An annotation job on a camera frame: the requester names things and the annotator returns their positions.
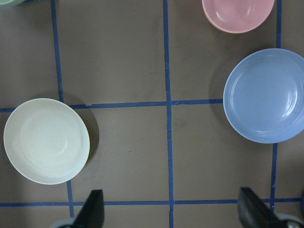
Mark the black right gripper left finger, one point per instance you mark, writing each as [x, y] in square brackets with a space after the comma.
[92, 213]

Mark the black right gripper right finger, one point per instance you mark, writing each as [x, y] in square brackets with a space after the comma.
[253, 213]

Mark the cream white plate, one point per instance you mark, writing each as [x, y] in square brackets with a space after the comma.
[46, 141]

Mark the blue plate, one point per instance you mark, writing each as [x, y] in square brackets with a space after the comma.
[263, 97]

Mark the pink bowl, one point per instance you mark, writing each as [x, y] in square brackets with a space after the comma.
[237, 16]

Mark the green bowl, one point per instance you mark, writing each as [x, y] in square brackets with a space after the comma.
[4, 3]

